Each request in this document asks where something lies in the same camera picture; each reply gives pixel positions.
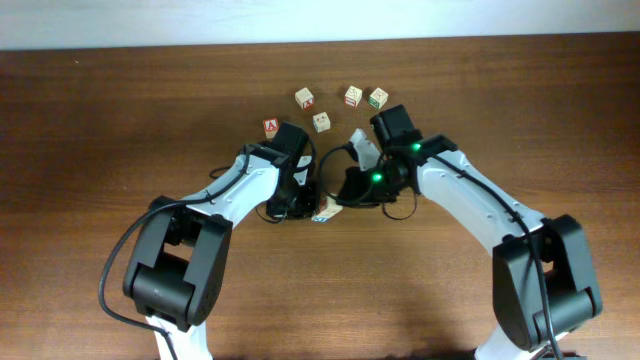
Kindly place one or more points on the red edged picture block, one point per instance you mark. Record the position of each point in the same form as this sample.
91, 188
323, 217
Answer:
353, 96

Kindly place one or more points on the red number nine block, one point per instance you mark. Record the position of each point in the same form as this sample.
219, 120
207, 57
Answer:
324, 203

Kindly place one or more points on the ice cream number four block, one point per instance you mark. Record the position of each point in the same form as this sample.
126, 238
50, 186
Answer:
325, 215

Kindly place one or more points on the green edged picture block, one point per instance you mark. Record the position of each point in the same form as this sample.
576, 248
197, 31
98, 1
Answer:
378, 98

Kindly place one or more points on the red letter A block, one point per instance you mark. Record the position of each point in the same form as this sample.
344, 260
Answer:
271, 127

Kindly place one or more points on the red letter K block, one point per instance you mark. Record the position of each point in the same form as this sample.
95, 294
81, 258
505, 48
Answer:
304, 98

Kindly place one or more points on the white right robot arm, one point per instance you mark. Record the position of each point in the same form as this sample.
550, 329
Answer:
544, 284

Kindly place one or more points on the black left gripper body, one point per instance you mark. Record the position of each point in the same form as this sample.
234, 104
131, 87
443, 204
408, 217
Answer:
299, 201

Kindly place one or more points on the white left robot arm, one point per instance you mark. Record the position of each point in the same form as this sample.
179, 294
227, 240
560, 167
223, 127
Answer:
177, 266

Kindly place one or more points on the red letter U block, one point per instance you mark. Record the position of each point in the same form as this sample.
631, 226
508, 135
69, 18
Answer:
333, 203

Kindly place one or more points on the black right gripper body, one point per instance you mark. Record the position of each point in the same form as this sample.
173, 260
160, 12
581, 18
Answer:
357, 188

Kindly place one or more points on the blue edged wooden block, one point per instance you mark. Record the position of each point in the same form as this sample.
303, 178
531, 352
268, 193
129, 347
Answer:
321, 122

